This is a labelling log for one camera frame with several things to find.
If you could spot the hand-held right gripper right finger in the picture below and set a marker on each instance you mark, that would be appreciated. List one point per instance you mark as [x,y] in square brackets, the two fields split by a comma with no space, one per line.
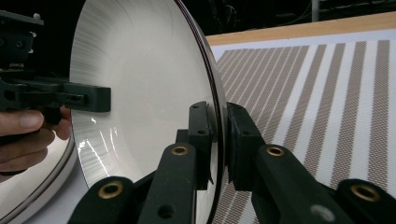
[243,143]

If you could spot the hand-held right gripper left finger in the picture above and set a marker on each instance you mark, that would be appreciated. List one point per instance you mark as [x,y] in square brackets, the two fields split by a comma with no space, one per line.
[202,137]

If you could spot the wooden table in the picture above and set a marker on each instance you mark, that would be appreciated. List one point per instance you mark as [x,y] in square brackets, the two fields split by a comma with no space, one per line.
[295,29]

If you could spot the brown striped placemat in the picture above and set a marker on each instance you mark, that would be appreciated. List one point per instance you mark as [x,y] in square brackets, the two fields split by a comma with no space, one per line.
[323,109]

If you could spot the white desk frame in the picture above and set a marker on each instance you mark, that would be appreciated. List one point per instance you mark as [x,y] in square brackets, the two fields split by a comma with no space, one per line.
[316,9]

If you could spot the white plate with streaked rim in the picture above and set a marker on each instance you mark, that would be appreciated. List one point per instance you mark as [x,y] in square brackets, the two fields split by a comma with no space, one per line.
[31,189]
[140,62]

